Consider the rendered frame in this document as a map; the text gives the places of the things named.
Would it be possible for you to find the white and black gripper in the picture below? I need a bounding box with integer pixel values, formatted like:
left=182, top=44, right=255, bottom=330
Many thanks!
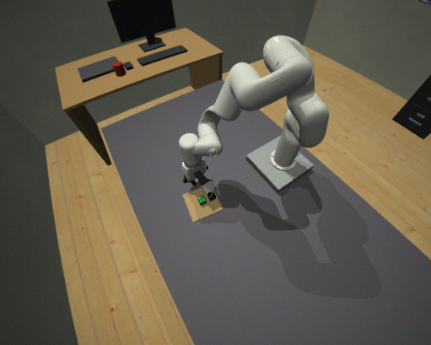
left=182, top=157, right=208, bottom=186

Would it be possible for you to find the green die with white pips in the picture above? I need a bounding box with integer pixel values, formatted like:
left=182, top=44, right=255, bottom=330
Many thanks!
left=197, top=196, right=207, bottom=205

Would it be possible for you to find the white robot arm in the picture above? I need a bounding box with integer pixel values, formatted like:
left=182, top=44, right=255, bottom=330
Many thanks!
left=179, top=35, right=329, bottom=170

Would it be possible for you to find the tan flat mat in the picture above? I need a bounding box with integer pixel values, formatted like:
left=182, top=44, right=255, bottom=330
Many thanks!
left=183, top=188, right=223, bottom=222

